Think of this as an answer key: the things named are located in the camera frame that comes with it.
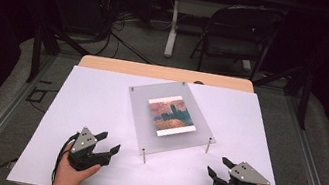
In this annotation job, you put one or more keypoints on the person's left hand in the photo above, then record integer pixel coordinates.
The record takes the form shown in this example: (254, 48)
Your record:
(70, 178)

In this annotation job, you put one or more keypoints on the black folding chair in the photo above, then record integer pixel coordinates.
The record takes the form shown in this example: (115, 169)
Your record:
(227, 45)

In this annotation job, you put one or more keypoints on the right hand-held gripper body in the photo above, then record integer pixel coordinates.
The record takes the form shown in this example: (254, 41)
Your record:
(244, 177)

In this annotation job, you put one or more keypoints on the white desk leg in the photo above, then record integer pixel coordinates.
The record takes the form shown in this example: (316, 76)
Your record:
(173, 23)

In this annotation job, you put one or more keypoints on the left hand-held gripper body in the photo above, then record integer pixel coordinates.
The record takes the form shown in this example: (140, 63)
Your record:
(85, 141)

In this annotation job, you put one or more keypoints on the painted landscape picture card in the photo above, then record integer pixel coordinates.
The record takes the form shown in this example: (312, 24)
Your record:
(171, 115)

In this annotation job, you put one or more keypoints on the wooden table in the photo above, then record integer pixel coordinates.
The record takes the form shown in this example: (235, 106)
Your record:
(162, 72)

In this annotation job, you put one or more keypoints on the clear acrylic photo frame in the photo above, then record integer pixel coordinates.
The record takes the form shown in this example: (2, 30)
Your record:
(153, 127)

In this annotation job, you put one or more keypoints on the black metal stand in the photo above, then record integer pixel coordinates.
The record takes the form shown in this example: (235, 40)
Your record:
(304, 95)
(36, 51)

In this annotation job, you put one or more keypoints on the white board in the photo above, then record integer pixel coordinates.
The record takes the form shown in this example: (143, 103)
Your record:
(90, 100)

